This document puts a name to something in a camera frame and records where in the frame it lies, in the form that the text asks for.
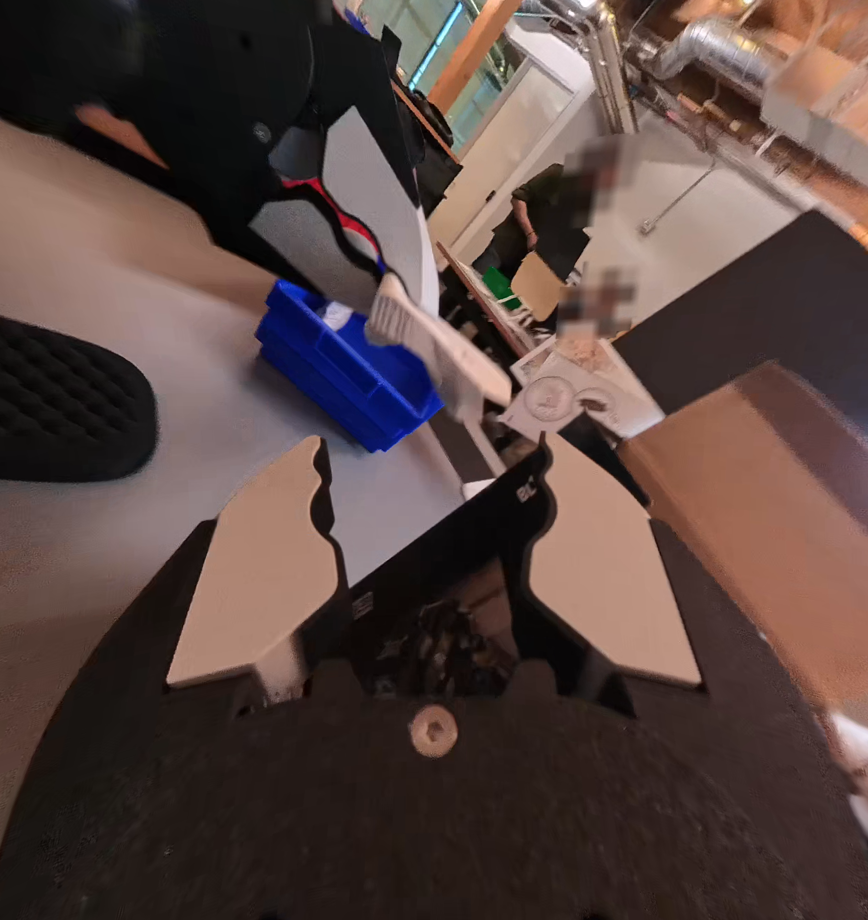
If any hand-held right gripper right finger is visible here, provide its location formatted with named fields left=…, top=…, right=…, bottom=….
left=526, top=431, right=704, bottom=689

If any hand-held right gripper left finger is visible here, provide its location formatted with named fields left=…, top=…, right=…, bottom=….
left=166, top=435, right=350, bottom=703

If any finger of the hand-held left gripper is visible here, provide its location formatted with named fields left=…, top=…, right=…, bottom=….
left=321, top=106, right=444, bottom=306
left=249, top=194, right=386, bottom=315

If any white printed paper bag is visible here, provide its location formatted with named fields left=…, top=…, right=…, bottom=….
left=501, top=336, right=666, bottom=441
left=365, top=273, right=514, bottom=426

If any blue plastic bin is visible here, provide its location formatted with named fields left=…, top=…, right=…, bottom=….
left=254, top=279, right=446, bottom=454

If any green plastic bin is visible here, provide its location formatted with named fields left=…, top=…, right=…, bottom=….
left=482, top=266, right=523, bottom=311

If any wooden beam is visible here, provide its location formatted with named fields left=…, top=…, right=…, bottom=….
left=427, top=0, right=524, bottom=116

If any brown cardboard box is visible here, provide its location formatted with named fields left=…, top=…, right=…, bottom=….
left=616, top=361, right=868, bottom=714

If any small cardboard box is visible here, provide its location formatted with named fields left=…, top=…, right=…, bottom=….
left=509, top=252, right=573, bottom=326

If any black quilted pad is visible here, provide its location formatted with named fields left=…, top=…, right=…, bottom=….
left=0, top=309, right=159, bottom=483

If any black upright panel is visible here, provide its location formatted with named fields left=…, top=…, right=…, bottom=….
left=612, top=208, right=868, bottom=441

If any silver ventilation duct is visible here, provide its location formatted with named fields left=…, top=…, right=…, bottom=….
left=648, top=17, right=774, bottom=81

